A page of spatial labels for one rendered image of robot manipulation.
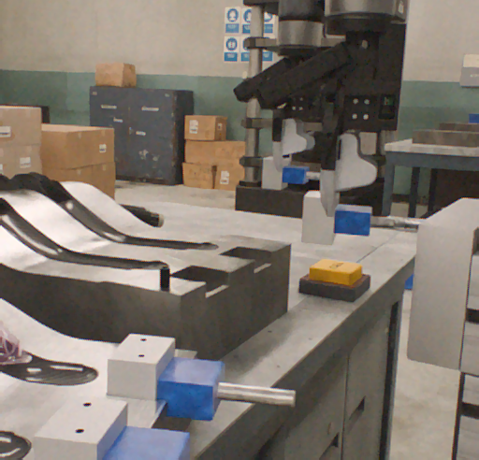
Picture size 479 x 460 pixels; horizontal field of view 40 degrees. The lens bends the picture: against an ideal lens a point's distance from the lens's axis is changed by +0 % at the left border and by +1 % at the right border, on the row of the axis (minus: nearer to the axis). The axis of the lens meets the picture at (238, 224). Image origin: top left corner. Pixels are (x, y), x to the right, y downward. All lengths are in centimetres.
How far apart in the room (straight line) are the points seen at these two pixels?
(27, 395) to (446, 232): 30
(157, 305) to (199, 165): 712
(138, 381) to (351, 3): 45
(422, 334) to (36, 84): 924
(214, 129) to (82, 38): 245
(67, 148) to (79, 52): 389
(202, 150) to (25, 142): 320
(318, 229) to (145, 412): 36
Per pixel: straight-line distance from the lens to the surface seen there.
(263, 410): 63
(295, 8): 116
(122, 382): 48
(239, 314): 70
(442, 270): 42
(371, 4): 73
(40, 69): 953
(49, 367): 54
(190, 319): 61
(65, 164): 536
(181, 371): 48
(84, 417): 40
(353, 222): 75
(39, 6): 958
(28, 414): 47
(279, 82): 74
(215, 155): 756
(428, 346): 43
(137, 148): 794
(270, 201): 486
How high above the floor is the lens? 106
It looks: 11 degrees down
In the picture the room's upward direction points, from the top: 2 degrees clockwise
